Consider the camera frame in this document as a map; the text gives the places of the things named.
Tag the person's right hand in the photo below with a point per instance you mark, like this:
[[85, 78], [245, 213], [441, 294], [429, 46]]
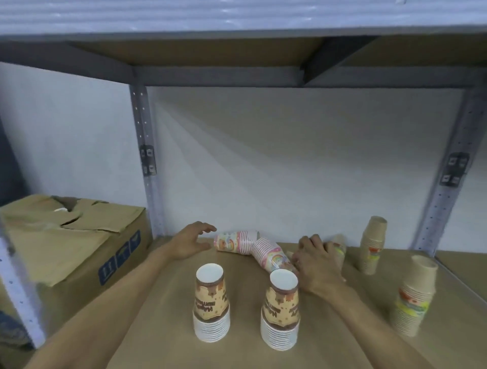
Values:
[[317, 268]]

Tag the person's left hand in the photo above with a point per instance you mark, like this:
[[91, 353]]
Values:
[[186, 243]]

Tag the person's right thumb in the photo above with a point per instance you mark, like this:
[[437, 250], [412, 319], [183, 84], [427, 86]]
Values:
[[296, 261]]

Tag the person's left thumb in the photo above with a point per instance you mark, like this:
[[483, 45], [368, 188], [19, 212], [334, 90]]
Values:
[[203, 247]]

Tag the person's right forearm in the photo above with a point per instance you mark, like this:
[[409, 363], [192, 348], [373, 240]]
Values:
[[373, 330]]

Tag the person's left forearm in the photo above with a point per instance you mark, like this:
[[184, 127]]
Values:
[[114, 300]]

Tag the stack of pink print cups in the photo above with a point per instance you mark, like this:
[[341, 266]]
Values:
[[272, 256], [236, 241]]

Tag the stack of brown print cups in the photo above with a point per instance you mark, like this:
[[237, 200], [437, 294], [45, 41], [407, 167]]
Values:
[[211, 304], [280, 311]]

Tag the gray metal shelf upright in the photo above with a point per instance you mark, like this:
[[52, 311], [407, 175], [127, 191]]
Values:
[[146, 197], [445, 209], [21, 304]]

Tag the open cardboard box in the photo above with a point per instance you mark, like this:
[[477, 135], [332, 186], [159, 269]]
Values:
[[68, 247]]

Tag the gray framed wooden shelf board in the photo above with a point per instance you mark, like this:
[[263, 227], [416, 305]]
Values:
[[213, 72]]

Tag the white corrugated sheet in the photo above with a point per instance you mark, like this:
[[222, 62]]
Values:
[[228, 15]]

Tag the black upright joint bracket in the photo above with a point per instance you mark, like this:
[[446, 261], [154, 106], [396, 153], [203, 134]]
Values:
[[454, 169], [148, 159]]

